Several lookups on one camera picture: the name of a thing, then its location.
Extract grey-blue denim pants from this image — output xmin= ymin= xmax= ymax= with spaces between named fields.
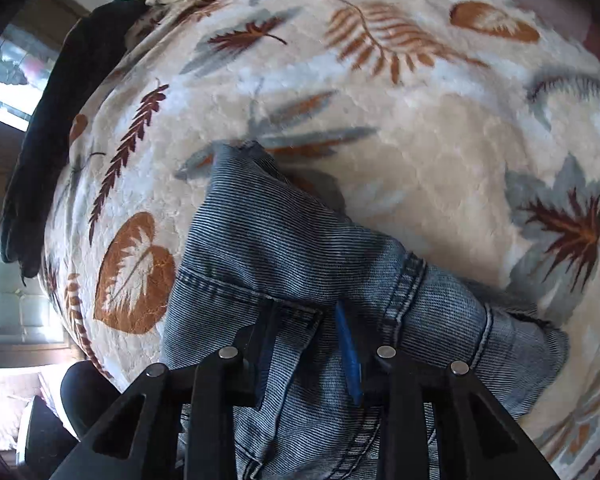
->
xmin=161 ymin=143 xmax=569 ymax=479

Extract operator's black trouser leg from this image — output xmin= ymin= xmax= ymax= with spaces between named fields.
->
xmin=60 ymin=361 xmax=121 ymax=440

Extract black garment on left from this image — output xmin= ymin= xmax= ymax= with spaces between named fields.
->
xmin=0 ymin=0 xmax=147 ymax=280

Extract cream leaf-print blanket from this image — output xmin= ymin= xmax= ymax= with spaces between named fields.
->
xmin=41 ymin=0 xmax=600 ymax=479

